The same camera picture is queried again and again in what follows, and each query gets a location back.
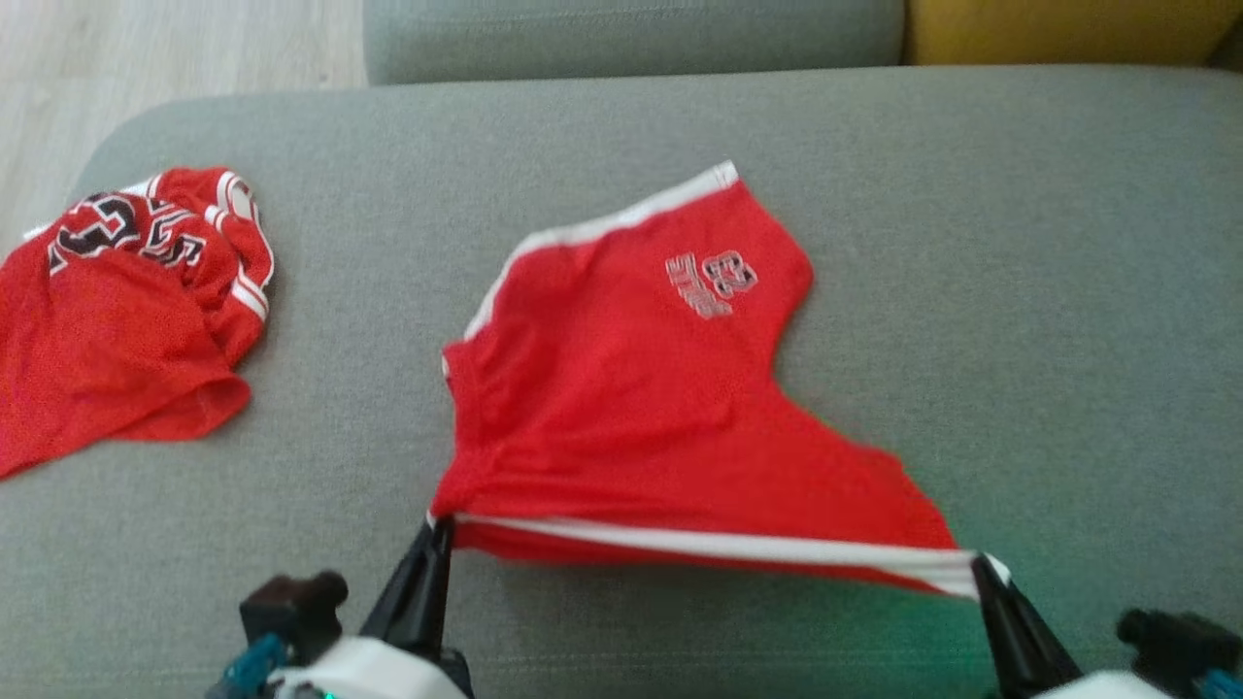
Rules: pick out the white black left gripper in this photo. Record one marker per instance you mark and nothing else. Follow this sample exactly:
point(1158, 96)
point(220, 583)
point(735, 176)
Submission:
point(369, 675)

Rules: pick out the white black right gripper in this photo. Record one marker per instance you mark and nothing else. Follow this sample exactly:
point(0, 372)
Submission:
point(1097, 687)

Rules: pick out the red shorts with white trim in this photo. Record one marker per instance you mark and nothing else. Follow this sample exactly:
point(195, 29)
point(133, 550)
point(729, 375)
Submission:
point(631, 417)

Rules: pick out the red jersey number 23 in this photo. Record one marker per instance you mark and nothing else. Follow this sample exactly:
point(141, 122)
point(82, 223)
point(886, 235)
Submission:
point(107, 340)

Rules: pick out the grey fabric sofa seat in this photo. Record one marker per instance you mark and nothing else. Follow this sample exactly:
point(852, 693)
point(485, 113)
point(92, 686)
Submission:
point(923, 194)

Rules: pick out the grey sofa back cushion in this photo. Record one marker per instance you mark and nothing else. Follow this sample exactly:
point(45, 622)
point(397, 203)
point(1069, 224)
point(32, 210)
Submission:
point(631, 39)

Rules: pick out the yellow cushion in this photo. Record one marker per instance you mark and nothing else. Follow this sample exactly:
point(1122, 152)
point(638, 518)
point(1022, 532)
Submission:
point(1058, 29)

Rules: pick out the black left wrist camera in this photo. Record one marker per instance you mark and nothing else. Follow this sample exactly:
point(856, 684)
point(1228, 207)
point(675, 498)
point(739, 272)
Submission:
point(291, 607)

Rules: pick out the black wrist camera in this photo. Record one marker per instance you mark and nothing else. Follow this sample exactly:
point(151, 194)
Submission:
point(1180, 646)
point(291, 607)

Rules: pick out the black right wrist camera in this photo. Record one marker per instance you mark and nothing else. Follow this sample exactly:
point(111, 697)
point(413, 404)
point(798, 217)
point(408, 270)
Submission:
point(1180, 646)

